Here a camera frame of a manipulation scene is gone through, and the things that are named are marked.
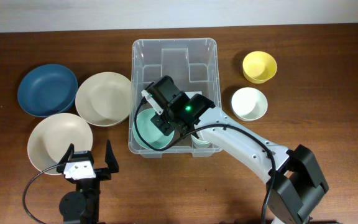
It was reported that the cream cup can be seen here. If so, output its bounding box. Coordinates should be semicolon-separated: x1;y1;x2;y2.
191;134;210;146

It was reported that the white small bowl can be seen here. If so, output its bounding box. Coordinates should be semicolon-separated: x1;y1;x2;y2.
231;87;268;121

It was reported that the yellow small bowl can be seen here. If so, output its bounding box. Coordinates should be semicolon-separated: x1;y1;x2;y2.
242;51;278;84

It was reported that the beige bowl near bin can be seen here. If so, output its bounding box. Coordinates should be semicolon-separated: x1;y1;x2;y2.
75;72;131;127

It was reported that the clear plastic storage bin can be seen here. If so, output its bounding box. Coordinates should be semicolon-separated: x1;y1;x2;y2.
128;38;222;158

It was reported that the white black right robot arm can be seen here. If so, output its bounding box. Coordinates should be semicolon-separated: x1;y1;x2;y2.
140;75;329;223

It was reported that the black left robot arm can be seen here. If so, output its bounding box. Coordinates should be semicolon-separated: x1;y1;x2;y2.
57;141;119;223

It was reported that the beige bowl near gripper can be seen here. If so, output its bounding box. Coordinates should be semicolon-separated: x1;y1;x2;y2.
27;113;93;171

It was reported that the white label in bin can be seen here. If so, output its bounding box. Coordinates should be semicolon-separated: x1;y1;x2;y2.
185;91;202;98

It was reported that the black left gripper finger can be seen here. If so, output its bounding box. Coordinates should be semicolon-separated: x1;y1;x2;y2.
104;140;119;173
59;143;75;164

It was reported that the dark blue bowl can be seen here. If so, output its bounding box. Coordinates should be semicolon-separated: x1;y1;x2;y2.
17;63;78;118

